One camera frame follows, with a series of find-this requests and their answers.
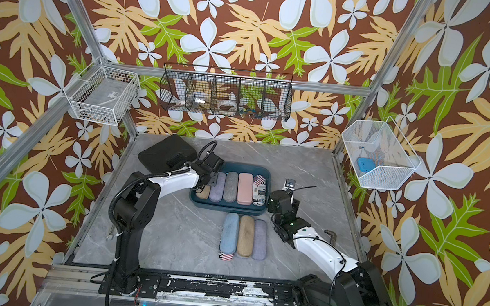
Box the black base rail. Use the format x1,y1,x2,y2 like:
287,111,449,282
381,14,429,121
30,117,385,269
137,268,296,306

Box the white wire basket right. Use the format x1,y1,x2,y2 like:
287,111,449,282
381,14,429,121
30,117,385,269
341,118,422,191

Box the flag print glasses case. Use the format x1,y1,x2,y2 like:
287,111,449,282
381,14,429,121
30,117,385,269
218,251,234,262

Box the white wire basket left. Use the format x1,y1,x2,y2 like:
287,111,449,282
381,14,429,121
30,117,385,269
65,58,140,126

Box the light blue glasses case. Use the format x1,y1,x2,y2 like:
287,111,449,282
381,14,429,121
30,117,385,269
219,213,240,255

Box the tan fabric glasses case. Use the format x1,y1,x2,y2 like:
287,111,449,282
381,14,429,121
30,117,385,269
236,215,255,258

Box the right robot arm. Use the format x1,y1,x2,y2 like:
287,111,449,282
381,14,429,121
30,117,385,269
267,179,393,306

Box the beige fabric glasses case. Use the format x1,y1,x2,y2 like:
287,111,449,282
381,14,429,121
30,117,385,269
195,185,211,200

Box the purple fabric glasses case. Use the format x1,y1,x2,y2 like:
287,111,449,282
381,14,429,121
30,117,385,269
208,172,226,203

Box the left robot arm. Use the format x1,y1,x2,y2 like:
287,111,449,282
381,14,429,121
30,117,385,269
100,151,225,296

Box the newspaper print glasses case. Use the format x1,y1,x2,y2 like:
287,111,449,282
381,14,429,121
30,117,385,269
252,174,267,207

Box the pink glasses case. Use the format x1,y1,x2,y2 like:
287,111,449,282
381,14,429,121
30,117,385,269
237,173,254,206

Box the white wire basket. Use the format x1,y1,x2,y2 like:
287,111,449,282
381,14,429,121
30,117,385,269
65,58,140,126
341,118,422,191

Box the black plastic tool case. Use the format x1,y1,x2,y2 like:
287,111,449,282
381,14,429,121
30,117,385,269
138,135,198,174

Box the lavender glasses case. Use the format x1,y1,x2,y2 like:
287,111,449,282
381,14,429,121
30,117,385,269
251,219,268,261

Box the tape roll in basket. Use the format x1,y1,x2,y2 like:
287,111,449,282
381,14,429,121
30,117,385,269
218,100,237,112

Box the blue object in basket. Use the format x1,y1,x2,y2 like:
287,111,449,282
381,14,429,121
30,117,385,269
356,157,376,174

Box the teal plastic storage tray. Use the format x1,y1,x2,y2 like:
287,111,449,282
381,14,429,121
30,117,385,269
189,162,271,216

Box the black wire basket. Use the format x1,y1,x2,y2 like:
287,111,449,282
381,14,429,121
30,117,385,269
157,63,294,121

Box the grey fabric glasses case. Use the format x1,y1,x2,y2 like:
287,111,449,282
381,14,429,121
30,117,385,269
222,172,239,203

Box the dark metal hex key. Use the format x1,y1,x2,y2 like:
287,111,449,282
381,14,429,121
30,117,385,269
324,229,337,246

